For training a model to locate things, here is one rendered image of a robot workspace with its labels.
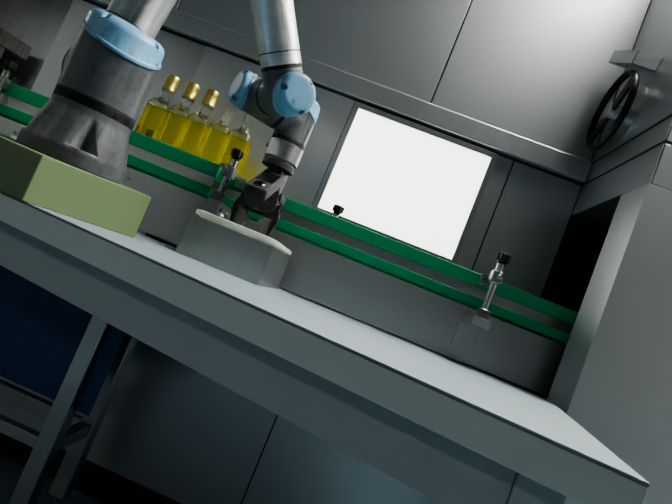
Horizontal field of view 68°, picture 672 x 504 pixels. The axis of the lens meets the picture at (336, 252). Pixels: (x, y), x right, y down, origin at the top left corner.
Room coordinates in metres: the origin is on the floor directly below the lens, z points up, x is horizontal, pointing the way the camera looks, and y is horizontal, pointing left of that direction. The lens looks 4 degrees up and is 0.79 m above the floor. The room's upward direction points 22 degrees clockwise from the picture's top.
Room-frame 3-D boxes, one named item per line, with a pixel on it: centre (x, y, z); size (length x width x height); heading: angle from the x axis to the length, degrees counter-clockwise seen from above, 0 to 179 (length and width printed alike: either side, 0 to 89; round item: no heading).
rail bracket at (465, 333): (1.09, -0.35, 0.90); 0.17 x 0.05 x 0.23; 175
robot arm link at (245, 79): (0.99, 0.26, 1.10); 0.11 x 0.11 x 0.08; 35
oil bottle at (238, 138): (1.28, 0.34, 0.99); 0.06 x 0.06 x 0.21; 84
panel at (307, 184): (1.39, 0.13, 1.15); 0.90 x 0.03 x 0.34; 85
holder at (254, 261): (1.06, 0.18, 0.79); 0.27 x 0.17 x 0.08; 175
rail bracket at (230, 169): (1.14, 0.29, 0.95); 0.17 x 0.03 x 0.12; 175
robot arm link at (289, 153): (1.06, 0.19, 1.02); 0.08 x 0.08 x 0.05
